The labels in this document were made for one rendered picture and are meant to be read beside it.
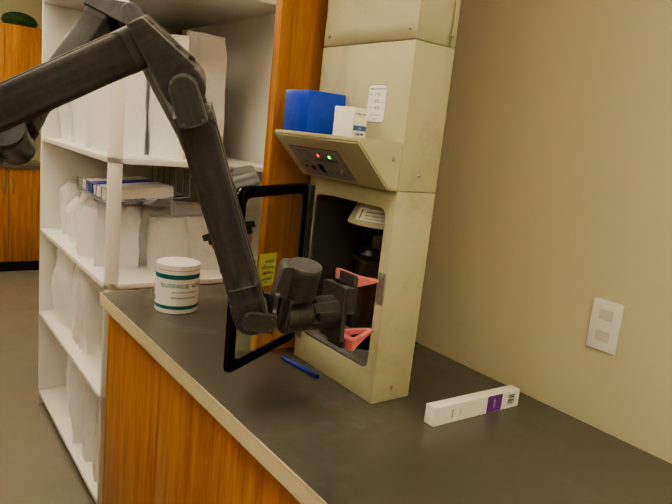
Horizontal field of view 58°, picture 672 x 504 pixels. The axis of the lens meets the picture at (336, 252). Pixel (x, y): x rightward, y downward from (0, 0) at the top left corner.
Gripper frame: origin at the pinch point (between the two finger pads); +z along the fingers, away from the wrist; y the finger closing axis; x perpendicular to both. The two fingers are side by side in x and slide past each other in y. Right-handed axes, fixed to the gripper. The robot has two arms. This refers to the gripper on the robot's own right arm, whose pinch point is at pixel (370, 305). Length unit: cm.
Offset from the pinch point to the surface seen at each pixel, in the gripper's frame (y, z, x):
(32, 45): 83, 36, 531
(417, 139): 31.3, 15.8, 9.1
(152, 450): -59, -16, 66
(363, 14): 57, 12, 27
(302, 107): 36.0, 1.4, 30.9
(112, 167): 13, -11, 125
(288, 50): 49, 6, 46
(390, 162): 26.4, 9.1, 9.1
